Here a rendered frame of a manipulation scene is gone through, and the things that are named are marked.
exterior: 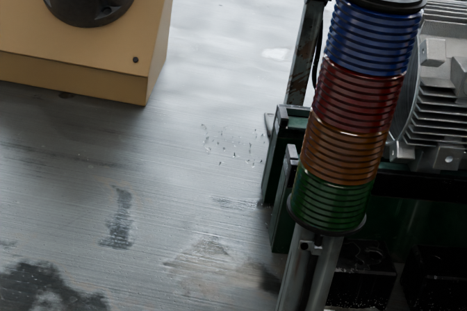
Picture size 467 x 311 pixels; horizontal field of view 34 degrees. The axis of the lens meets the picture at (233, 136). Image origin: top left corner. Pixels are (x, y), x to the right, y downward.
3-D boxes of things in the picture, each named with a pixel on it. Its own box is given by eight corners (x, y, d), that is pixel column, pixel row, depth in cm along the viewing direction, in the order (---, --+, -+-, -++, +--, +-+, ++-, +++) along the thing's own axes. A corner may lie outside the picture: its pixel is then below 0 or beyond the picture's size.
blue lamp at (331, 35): (395, 45, 58) (411, -12, 56) (417, 82, 53) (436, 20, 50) (317, 36, 57) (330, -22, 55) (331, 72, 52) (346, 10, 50)
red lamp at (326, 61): (381, 98, 60) (395, 45, 58) (400, 138, 55) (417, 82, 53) (306, 90, 59) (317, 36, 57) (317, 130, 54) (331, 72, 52)
